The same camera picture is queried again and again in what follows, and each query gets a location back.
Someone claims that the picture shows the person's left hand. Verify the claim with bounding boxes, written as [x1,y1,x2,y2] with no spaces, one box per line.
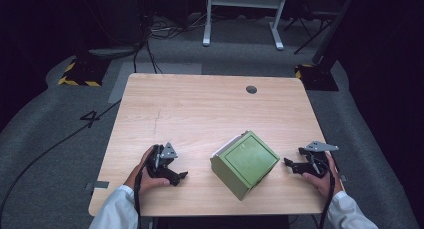
[124,145,171,196]

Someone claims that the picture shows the black tape floor mark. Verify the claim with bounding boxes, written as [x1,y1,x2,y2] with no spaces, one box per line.
[79,110,101,129]

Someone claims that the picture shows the right hand-held gripper cable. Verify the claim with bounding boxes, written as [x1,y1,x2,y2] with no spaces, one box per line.
[318,160,336,229]

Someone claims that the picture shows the black yellow striped stand base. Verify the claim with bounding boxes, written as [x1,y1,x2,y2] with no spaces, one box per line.
[57,56,112,88]
[294,63,340,92]

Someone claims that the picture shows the grey tape strip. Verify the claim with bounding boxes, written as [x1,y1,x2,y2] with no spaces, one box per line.
[83,180,111,192]

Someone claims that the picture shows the bundle of floor cables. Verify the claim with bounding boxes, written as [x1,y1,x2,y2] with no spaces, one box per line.
[132,17,214,75]

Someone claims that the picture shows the long black floor cable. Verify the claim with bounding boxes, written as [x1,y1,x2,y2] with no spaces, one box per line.
[0,100,122,225]

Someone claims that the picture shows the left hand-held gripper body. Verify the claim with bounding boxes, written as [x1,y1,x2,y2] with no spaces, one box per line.
[145,141,179,185]

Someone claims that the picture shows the black tripod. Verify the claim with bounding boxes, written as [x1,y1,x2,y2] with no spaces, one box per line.
[283,10,336,56]

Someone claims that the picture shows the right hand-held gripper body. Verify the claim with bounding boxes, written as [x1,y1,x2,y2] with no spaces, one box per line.
[297,140,340,179]

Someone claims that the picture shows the green box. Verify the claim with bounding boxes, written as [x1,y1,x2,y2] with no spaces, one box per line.
[209,129,281,202]

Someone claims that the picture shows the person's right hand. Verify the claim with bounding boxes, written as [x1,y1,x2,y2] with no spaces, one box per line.
[302,153,345,199]

